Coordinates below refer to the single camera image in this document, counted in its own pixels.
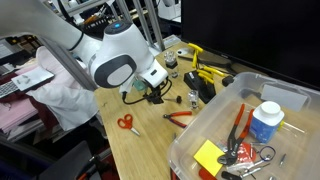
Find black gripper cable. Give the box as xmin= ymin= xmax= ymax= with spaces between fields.
xmin=121 ymin=78 xmax=173 ymax=106

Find large black monitor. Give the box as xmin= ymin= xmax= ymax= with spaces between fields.
xmin=182 ymin=0 xmax=320 ymax=90

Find small red-handled pliers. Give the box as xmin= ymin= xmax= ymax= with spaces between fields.
xmin=163 ymin=111 xmax=192 ymax=128

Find teal plastic cup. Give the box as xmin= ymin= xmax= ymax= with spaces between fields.
xmin=133 ymin=80 xmax=147 ymax=91

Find black and silver screwdriver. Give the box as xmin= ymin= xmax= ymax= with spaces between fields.
xmin=164 ymin=95 xmax=182 ymax=104

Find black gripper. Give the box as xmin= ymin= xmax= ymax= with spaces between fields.
xmin=145 ymin=87 xmax=163 ymax=104

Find clear plastic storage box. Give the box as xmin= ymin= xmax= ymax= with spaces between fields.
xmin=167 ymin=71 xmax=320 ymax=180

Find white blue-label bottle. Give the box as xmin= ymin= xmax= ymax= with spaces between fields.
xmin=250 ymin=101 xmax=284 ymax=143

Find black hex key stand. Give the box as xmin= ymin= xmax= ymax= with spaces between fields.
xmin=183 ymin=71 xmax=216 ymax=104

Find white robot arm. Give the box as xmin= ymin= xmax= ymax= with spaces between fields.
xmin=0 ymin=0 xmax=169 ymax=104

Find large red-handled pliers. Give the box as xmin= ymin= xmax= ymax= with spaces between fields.
xmin=217 ymin=103 xmax=255 ymax=167

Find white cloth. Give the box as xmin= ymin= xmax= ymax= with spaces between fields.
xmin=28 ymin=46 xmax=98 ymax=131

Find yellow sticky note pad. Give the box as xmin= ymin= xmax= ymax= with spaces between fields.
xmin=194 ymin=140 xmax=224 ymax=176

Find red-handled scissors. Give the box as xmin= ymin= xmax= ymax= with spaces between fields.
xmin=117 ymin=114 xmax=140 ymax=136

